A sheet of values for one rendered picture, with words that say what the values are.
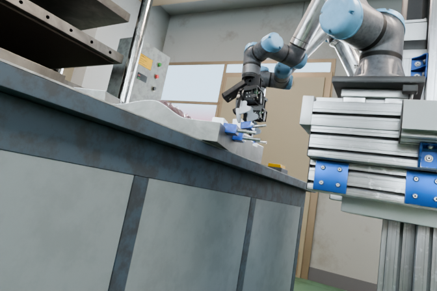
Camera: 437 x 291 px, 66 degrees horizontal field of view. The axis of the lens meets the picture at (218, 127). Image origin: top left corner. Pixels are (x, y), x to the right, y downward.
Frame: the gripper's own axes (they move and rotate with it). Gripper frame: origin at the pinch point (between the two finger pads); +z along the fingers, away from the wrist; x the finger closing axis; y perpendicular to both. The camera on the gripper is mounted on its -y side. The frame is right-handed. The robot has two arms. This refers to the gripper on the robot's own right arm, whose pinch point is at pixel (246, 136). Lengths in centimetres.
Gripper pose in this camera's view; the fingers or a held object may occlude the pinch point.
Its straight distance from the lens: 160.3
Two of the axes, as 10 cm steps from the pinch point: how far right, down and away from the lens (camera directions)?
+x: 5.1, 2.5, 8.2
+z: -1.7, 9.7, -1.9
